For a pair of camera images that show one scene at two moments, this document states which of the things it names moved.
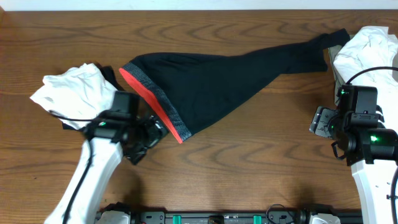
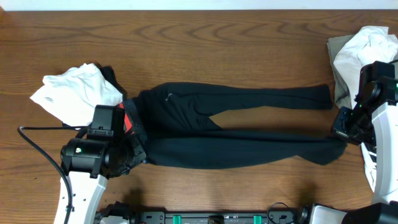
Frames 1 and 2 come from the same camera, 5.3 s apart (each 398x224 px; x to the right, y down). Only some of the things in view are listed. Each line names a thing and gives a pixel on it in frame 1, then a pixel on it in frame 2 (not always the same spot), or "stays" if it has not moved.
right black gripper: [319, 122] -> [339, 126]
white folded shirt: [81, 92] stays
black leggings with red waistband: [185, 90] -> [174, 122]
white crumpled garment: [367, 48] stays
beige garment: [333, 52] stays
